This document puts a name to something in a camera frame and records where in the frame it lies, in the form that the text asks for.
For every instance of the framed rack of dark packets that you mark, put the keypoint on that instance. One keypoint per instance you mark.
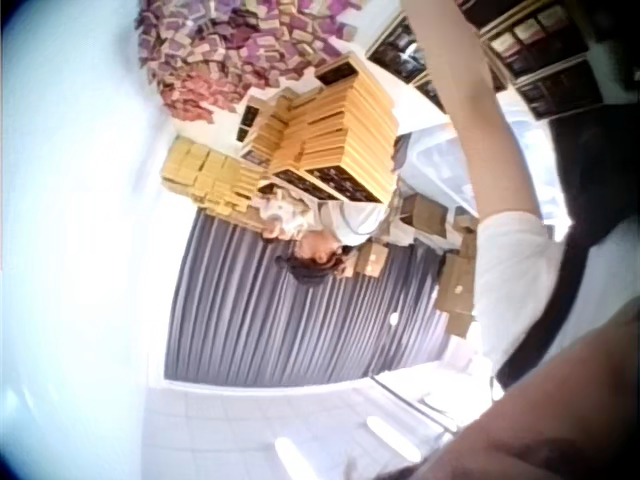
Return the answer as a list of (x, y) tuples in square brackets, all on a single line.
[(400, 47)]

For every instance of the stack of small yellow cartons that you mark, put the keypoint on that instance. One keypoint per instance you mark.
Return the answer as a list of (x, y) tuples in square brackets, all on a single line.
[(210, 175)]

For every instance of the tall stack of yellow boxes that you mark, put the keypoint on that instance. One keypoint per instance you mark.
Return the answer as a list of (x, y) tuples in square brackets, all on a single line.
[(340, 130)]

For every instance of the shelf of dark boxes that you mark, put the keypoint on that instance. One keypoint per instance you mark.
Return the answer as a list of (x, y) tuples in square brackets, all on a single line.
[(545, 50)]

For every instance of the grey corrugated shutter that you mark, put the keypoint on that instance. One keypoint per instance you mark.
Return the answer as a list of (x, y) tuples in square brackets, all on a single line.
[(280, 325)]

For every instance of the brown cardboard carton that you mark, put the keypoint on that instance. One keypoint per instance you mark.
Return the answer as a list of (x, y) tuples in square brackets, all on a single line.
[(372, 260), (425, 215)]

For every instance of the stack of brown cardboard cartons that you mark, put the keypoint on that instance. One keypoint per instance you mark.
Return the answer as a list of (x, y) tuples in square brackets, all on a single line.
[(457, 295)]

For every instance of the heap of purple pink packets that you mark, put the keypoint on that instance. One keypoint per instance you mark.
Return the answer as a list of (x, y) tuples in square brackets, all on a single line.
[(235, 45)]

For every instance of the clear plastic bin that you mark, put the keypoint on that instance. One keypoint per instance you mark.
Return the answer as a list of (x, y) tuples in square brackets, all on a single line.
[(440, 160)]

